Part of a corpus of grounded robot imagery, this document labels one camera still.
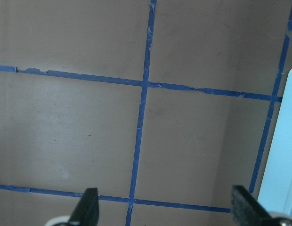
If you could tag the brown paper table mat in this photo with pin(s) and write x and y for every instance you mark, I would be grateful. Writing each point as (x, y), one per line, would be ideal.
(162, 105)

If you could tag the turquoise plastic bin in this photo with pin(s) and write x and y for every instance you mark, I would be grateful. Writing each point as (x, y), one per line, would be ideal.
(276, 187)

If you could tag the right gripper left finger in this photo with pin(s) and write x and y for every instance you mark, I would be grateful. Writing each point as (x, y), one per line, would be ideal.
(86, 212)

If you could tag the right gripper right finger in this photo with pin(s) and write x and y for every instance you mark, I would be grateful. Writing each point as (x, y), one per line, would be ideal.
(246, 211)

